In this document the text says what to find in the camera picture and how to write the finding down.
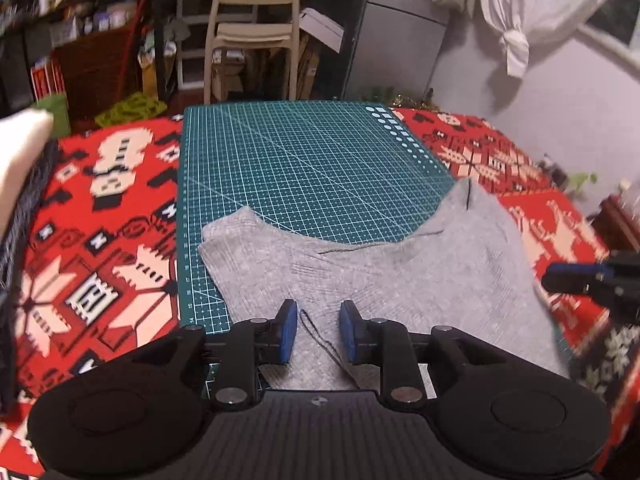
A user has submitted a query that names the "wooden side table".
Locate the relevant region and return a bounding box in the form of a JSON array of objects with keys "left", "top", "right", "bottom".
[{"left": 592, "top": 195, "right": 640, "bottom": 256}]

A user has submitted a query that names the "red pole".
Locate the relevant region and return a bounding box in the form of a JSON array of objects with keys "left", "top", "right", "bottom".
[{"left": 116, "top": 5, "right": 146, "bottom": 98}]

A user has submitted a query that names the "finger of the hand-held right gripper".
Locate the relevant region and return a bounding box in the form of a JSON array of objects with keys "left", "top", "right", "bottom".
[
  {"left": 541, "top": 264, "right": 640, "bottom": 326},
  {"left": 592, "top": 252, "right": 640, "bottom": 286}
]

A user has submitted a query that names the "window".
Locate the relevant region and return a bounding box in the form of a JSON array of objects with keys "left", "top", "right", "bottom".
[{"left": 575, "top": 0, "right": 640, "bottom": 76}]

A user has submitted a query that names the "folded dark striped cloth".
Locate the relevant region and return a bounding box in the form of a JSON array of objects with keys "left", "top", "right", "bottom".
[{"left": 0, "top": 137, "right": 61, "bottom": 411}]

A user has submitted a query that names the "small dark pouch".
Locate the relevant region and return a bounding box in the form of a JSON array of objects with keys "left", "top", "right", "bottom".
[{"left": 539, "top": 156, "right": 568, "bottom": 186}]

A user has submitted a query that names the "white curtain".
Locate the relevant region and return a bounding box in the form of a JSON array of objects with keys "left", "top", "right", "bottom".
[{"left": 480, "top": 0, "right": 626, "bottom": 78}]

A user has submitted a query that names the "green cutting mat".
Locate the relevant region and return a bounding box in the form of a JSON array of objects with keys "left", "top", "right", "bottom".
[{"left": 177, "top": 101, "right": 458, "bottom": 401}]

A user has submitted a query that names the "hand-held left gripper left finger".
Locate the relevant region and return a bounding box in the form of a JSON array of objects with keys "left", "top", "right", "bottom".
[{"left": 165, "top": 299, "right": 299, "bottom": 411}]

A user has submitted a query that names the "red box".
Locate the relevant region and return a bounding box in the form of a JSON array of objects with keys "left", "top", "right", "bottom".
[{"left": 30, "top": 57, "right": 68, "bottom": 103}]

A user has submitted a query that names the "cluttered black desk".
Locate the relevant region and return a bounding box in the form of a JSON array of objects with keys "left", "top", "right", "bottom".
[{"left": 0, "top": 0, "right": 371, "bottom": 121}]

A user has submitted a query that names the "green waste bin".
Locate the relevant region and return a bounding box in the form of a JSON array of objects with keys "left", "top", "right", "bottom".
[{"left": 32, "top": 92, "right": 73, "bottom": 138}]

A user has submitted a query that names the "white storage rack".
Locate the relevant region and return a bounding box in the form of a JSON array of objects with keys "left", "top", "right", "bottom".
[{"left": 175, "top": 0, "right": 216, "bottom": 91}]

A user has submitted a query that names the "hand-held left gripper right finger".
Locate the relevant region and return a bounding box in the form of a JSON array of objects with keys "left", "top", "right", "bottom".
[{"left": 339, "top": 300, "right": 488, "bottom": 410}]

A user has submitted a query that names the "wooden drawer cabinet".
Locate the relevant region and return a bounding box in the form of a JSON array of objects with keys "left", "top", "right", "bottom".
[{"left": 50, "top": 25, "right": 146, "bottom": 123}]

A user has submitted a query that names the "white carton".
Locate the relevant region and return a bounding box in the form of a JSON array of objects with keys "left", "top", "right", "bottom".
[{"left": 299, "top": 7, "right": 346, "bottom": 53}]

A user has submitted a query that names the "small green plant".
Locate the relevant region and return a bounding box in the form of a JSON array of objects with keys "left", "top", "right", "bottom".
[{"left": 567, "top": 172, "right": 598, "bottom": 198}]

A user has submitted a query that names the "grey knit sweater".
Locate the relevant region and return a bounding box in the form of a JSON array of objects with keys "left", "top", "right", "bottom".
[{"left": 198, "top": 177, "right": 571, "bottom": 391}]

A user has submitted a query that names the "red patterned blanket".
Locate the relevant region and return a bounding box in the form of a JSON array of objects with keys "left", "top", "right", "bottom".
[{"left": 0, "top": 107, "right": 640, "bottom": 478}]

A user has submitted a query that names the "grey refrigerator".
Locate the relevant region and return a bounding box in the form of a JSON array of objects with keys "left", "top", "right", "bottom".
[{"left": 342, "top": 0, "right": 451, "bottom": 103}]

